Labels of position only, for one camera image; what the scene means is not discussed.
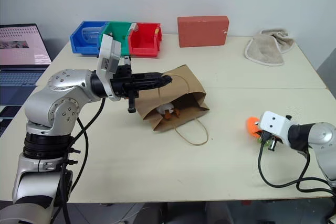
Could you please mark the green plastic bin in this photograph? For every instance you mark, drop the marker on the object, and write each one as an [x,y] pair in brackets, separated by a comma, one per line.
[118,33]

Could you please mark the blue plastic bin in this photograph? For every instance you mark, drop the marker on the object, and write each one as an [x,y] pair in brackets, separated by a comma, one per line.
[78,40]

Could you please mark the red plastic bin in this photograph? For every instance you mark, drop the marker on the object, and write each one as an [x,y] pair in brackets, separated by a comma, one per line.
[144,41]

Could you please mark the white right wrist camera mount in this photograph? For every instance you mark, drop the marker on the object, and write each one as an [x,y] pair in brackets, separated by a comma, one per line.
[274,127]

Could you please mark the beige towel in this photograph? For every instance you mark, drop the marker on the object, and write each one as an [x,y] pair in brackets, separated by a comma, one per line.
[267,48]

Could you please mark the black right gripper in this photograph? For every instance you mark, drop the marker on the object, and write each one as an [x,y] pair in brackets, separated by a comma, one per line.
[266,138]

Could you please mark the brown paper bag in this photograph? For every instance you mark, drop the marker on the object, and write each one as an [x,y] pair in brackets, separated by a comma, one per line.
[183,87]

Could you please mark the clear plastic cup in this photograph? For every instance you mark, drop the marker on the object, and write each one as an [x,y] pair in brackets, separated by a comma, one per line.
[90,35]

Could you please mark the white plush toy orange feet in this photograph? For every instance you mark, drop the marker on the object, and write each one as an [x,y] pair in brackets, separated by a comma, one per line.
[166,109]

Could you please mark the red rectangular block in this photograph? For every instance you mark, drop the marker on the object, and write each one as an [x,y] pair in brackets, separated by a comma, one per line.
[202,31]

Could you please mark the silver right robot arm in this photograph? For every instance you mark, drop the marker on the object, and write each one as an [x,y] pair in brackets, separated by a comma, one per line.
[323,134]

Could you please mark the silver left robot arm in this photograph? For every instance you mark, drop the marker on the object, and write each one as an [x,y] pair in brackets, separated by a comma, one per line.
[44,103]

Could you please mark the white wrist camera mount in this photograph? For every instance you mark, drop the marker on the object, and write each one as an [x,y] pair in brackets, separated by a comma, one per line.
[108,56]
[274,127]

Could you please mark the open laptop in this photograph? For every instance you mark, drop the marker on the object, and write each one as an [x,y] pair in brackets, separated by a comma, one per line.
[18,58]

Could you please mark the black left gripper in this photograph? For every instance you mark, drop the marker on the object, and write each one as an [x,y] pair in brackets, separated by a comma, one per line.
[122,82]

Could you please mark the orange carrot plush toy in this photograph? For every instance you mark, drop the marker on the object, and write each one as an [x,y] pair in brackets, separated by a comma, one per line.
[252,128]

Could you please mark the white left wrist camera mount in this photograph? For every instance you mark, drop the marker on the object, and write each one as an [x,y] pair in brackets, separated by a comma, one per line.
[108,56]

